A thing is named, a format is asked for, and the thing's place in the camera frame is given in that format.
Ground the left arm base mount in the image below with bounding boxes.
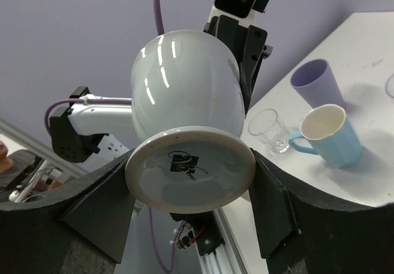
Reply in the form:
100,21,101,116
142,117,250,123
170,211,225,256

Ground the light blue mug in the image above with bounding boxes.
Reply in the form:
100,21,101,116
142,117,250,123
289,104,363,168

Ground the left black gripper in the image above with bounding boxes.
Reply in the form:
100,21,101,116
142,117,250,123
204,15,273,108

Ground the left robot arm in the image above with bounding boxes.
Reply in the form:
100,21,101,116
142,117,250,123
44,15,272,214

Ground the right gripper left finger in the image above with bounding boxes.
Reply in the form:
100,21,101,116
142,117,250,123
1,152,135,273

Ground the clear glass near left arm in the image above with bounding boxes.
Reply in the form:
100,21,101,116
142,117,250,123
247,108,290,153

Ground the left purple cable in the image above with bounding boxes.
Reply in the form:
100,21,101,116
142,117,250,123
44,0,176,273

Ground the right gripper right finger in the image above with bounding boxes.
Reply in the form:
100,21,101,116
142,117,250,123
249,152,393,273

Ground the grey-blue ceramic cup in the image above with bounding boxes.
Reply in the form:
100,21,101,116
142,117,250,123
125,30,255,214

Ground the purple plastic cup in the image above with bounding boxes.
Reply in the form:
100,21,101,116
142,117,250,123
290,59,345,108

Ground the aluminium rail frame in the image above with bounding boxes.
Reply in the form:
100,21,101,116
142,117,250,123
185,208,247,274

